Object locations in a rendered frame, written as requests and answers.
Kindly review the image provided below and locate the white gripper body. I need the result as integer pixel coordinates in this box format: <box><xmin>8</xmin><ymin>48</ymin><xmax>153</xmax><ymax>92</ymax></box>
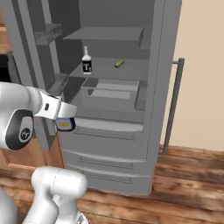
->
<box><xmin>56</xmin><ymin>101</ymin><xmax>78</xmax><ymax>121</ymax></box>

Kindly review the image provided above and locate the black appliance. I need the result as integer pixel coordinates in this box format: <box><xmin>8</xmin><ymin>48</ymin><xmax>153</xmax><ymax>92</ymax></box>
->
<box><xmin>0</xmin><ymin>52</ymin><xmax>16</xmax><ymax>84</ymax></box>

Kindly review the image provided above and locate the grey fridge door handle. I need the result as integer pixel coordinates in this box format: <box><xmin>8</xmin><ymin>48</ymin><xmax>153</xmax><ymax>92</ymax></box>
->
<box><xmin>162</xmin><ymin>57</ymin><xmax>186</xmax><ymax>156</ymax></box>

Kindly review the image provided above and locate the green pickle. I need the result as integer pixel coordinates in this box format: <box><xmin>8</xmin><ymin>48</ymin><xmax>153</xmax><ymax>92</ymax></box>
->
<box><xmin>114</xmin><ymin>59</ymin><xmax>125</xmax><ymax>69</ymax></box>

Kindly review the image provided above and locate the grey fridge door with handle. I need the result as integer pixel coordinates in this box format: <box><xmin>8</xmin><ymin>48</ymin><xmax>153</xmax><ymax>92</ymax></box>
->
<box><xmin>144</xmin><ymin>0</ymin><xmax>184</xmax><ymax>177</ymax></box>

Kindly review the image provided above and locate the black white condiment bottle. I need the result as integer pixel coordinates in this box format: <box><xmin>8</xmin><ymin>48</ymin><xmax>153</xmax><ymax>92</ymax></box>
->
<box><xmin>81</xmin><ymin>45</ymin><xmax>94</xmax><ymax>75</ymax></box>

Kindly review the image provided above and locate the grey fridge shelf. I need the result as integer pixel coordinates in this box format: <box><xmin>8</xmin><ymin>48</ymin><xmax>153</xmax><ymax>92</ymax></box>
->
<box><xmin>62</xmin><ymin>26</ymin><xmax>144</xmax><ymax>42</ymax></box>
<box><xmin>67</xmin><ymin>56</ymin><xmax>150</xmax><ymax>81</ymax></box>

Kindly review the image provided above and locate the tall grey freezer drawer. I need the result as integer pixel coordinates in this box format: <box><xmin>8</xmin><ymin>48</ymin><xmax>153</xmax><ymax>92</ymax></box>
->
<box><xmin>59</xmin><ymin>116</ymin><xmax>147</xmax><ymax>161</ymax></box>

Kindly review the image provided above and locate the grey fridge door with bins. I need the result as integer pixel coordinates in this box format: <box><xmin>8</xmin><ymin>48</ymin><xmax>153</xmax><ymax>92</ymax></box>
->
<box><xmin>0</xmin><ymin>0</ymin><xmax>70</xmax><ymax>151</ymax></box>

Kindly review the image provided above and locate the grey fridge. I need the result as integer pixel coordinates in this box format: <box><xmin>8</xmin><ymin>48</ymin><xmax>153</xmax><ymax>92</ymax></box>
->
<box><xmin>0</xmin><ymin>0</ymin><xmax>184</xmax><ymax>196</ymax></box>

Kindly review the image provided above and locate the grey fridge crisper drawer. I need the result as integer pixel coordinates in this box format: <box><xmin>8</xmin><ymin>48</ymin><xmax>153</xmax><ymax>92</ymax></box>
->
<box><xmin>69</xmin><ymin>78</ymin><xmax>141</xmax><ymax>114</ymax></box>

